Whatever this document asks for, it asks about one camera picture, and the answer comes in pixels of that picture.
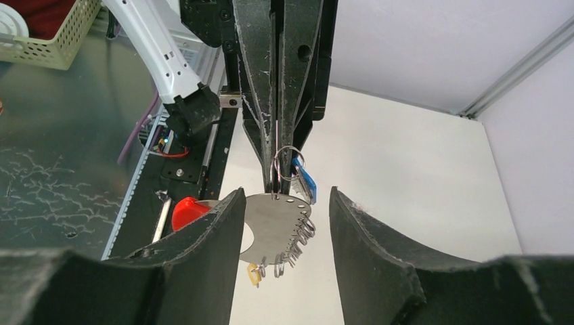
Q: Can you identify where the blue key tag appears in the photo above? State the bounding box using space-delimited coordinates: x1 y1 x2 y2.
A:
292 158 317 205

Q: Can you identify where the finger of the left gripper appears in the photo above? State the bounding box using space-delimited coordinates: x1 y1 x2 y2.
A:
233 1 275 191
275 1 324 179

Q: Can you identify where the metal key holder red handle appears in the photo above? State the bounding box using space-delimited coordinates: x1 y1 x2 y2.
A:
171 146 317 279

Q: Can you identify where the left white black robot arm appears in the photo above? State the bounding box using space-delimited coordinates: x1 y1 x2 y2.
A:
106 1 338 194

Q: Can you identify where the beige perforated basket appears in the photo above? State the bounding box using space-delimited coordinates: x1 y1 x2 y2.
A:
1 1 101 70

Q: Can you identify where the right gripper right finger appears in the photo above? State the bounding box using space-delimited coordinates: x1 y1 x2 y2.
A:
329 187 573 324

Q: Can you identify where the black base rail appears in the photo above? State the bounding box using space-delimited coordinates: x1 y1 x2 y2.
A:
124 96 240 256

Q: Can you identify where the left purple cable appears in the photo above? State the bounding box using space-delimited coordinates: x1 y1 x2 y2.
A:
117 89 160 165

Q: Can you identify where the grey slotted cable duct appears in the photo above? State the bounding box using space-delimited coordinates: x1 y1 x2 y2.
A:
100 115 160 261

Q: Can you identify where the yellow key tag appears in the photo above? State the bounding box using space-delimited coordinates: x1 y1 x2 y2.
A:
247 263 262 288

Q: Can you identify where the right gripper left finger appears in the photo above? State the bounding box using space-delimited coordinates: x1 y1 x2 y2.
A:
1 188 246 324

